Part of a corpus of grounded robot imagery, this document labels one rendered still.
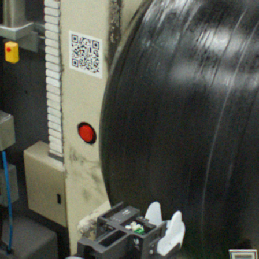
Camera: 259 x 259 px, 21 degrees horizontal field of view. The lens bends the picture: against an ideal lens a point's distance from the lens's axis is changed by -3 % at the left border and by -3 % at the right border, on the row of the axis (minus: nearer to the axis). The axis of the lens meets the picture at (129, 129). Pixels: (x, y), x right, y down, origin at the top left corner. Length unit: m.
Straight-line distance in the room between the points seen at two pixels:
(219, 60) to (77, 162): 0.53
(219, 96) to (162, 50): 0.11
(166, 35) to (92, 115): 0.36
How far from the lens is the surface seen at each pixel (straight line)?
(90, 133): 1.32
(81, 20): 1.24
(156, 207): 0.97
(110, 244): 0.84
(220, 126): 0.92
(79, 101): 1.31
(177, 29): 0.98
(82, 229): 1.29
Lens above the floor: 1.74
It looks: 30 degrees down
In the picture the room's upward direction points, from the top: 1 degrees clockwise
